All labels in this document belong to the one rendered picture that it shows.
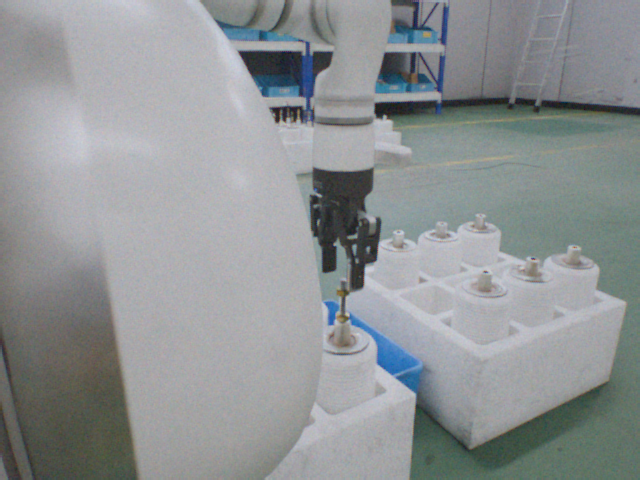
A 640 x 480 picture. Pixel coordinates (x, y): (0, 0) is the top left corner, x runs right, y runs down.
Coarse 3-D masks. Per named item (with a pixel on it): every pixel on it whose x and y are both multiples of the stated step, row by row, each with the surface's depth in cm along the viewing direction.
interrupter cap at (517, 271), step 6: (510, 270) 91; (516, 270) 91; (522, 270) 91; (540, 270) 91; (546, 270) 91; (516, 276) 88; (522, 276) 88; (540, 276) 89; (546, 276) 88; (552, 276) 88; (540, 282) 86
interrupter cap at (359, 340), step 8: (328, 328) 71; (352, 328) 71; (328, 336) 69; (352, 336) 70; (360, 336) 69; (368, 336) 69; (328, 344) 67; (336, 344) 68; (344, 344) 68; (352, 344) 68; (360, 344) 67; (368, 344) 67; (328, 352) 66; (336, 352) 65; (344, 352) 65; (352, 352) 65
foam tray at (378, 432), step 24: (384, 384) 71; (312, 408) 66; (360, 408) 66; (384, 408) 66; (408, 408) 69; (312, 432) 62; (336, 432) 62; (360, 432) 65; (384, 432) 68; (408, 432) 71; (288, 456) 59; (312, 456) 61; (336, 456) 64; (360, 456) 66; (384, 456) 69; (408, 456) 72
